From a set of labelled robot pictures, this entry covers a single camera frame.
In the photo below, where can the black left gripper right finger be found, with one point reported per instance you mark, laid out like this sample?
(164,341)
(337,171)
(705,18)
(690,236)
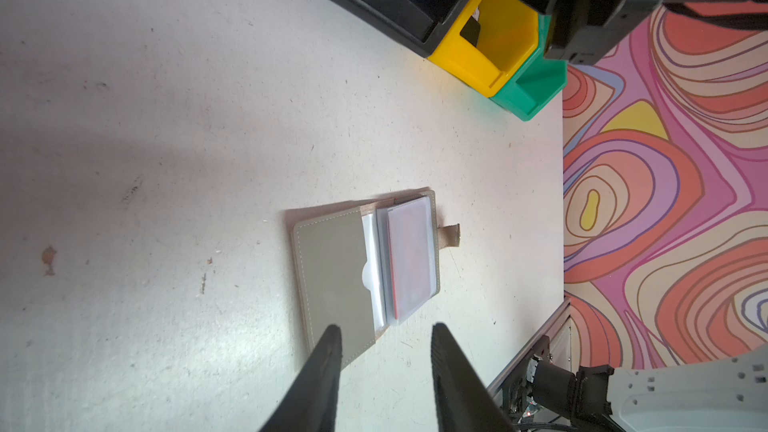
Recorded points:
(462,402)

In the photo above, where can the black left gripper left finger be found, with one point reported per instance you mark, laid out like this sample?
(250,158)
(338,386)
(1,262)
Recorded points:
(310,404)

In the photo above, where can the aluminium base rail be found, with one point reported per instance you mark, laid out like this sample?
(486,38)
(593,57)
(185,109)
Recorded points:
(511,390)

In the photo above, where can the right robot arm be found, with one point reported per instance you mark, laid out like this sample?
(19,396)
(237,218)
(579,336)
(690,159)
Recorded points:
(664,221)

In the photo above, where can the grey leather card holder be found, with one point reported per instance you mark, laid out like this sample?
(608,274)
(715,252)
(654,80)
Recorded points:
(342,269)

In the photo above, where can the yellow plastic bin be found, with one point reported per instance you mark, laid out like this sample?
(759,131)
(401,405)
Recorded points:
(487,43)

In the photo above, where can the green plastic bin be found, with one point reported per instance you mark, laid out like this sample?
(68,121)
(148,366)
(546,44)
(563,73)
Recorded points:
(535,83)

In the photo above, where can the red VIP card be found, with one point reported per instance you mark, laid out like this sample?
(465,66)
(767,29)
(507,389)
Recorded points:
(412,258)

